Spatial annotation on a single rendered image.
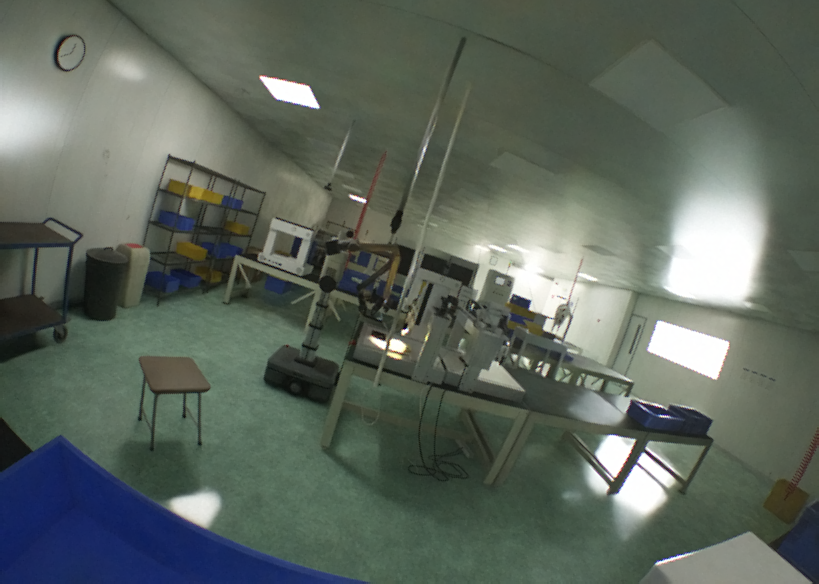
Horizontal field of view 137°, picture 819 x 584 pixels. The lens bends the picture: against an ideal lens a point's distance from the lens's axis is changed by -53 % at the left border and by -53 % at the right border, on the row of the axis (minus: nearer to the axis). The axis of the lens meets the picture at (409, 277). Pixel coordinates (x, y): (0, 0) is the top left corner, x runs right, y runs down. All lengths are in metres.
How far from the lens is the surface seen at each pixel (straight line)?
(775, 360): 8.07
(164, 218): 4.63
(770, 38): 1.71
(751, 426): 8.08
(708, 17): 1.65
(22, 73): 3.24
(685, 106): 2.13
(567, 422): 2.90
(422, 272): 4.73
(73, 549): 0.60
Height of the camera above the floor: 1.54
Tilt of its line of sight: 4 degrees down
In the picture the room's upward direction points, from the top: 19 degrees clockwise
